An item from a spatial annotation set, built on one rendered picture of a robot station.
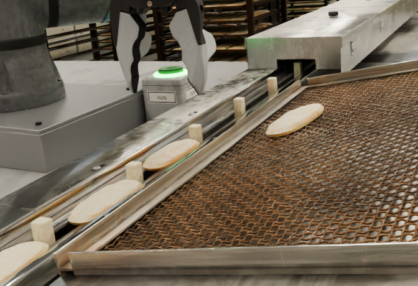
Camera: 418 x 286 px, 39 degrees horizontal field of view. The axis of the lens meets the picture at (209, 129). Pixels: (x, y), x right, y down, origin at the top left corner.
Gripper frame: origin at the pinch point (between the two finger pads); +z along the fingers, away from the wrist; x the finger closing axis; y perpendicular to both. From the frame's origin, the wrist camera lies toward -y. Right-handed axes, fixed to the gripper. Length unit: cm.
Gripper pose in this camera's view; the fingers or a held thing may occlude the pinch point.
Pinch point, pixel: (162, 86)
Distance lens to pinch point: 65.7
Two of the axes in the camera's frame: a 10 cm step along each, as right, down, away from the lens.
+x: -9.0, -0.5, 4.3
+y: 4.2, -2.8, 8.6
